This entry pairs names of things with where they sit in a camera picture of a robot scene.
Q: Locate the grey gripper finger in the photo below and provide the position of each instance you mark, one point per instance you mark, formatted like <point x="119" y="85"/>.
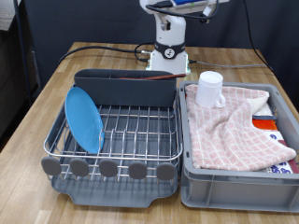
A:
<point x="205" y="17"/>
<point x="165" y="25"/>

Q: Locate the grey plastic crate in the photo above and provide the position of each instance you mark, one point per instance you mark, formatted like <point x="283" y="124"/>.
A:
<point x="236" y="193"/>

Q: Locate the blue plate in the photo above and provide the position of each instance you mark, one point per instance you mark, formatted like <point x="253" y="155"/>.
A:
<point x="82" y="118"/>

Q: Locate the pink checkered towel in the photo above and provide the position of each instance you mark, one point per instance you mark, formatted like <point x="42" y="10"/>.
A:
<point x="224" y="137"/>

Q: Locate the dark brown furniture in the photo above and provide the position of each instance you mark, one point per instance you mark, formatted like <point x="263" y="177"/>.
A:
<point x="12" y="77"/>

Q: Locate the black backdrop curtain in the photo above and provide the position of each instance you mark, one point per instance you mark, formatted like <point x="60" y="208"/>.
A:
<point x="78" y="21"/>

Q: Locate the white mug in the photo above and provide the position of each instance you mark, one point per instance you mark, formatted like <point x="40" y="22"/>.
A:
<point x="208" y="90"/>

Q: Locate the white book with blue print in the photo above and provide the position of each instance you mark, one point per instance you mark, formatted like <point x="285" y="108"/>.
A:
<point x="280" y="169"/>

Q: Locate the dark grey cutlery holder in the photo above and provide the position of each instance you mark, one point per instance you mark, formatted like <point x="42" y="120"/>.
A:
<point x="137" y="91"/>

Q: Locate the black metal pole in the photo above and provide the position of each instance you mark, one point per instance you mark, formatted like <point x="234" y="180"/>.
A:
<point x="22" y="51"/>

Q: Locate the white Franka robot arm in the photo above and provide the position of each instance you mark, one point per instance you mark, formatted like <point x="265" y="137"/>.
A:
<point x="169" y="37"/>

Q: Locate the brown wooden spoon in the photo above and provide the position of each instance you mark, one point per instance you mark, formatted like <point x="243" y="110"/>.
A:
<point x="162" y="76"/>

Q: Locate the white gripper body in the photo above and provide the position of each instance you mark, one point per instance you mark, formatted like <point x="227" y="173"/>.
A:
<point x="183" y="11"/>

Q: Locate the dark blue book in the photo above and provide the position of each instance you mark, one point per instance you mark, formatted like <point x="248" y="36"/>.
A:
<point x="264" y="117"/>

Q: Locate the grey drain tray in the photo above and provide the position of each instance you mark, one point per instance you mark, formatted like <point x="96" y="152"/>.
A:
<point x="118" y="196"/>

